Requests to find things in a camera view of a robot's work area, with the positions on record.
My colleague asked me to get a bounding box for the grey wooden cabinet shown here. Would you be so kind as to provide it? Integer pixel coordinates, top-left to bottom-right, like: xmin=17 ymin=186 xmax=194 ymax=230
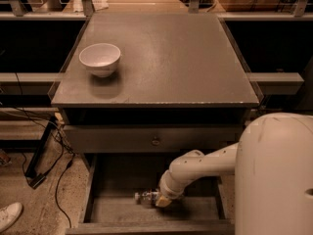
xmin=48 ymin=13 xmax=264 ymax=235

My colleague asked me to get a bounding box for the white sneaker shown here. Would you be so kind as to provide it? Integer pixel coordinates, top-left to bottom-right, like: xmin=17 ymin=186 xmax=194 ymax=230
xmin=0 ymin=202 xmax=22 ymax=232

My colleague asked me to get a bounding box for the round metal drawer knob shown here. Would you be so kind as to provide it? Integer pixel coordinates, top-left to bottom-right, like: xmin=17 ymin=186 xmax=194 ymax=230
xmin=152 ymin=137 xmax=160 ymax=146

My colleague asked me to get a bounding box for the white ceramic bowl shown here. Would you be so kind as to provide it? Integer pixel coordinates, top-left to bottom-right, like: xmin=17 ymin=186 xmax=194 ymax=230
xmin=79 ymin=43 xmax=121 ymax=77

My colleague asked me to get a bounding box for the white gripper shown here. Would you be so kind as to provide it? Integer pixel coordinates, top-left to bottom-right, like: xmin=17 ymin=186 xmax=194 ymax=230
xmin=156 ymin=170 xmax=186 ymax=208

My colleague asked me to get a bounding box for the black floor cable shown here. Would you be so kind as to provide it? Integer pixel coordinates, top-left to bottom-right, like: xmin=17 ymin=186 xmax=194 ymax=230
xmin=0 ymin=105 xmax=76 ymax=229

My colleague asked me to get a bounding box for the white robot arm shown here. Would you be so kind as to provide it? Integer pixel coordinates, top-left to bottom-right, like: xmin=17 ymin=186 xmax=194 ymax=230
xmin=156 ymin=113 xmax=313 ymax=235

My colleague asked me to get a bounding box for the open middle drawer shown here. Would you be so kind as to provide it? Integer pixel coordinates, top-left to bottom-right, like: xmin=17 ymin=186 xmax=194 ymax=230
xmin=66 ymin=153 xmax=235 ymax=235

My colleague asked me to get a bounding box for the closed top drawer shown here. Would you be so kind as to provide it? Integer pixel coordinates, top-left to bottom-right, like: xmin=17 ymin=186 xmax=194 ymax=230
xmin=64 ymin=125 xmax=243 ymax=153

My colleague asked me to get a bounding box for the black metal stand leg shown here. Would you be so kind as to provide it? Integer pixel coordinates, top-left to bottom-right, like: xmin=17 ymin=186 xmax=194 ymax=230
xmin=24 ymin=117 xmax=57 ymax=189

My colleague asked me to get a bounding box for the clear plastic water bottle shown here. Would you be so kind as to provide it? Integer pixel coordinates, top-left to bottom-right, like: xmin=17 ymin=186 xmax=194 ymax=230
xmin=134 ymin=189 xmax=159 ymax=208

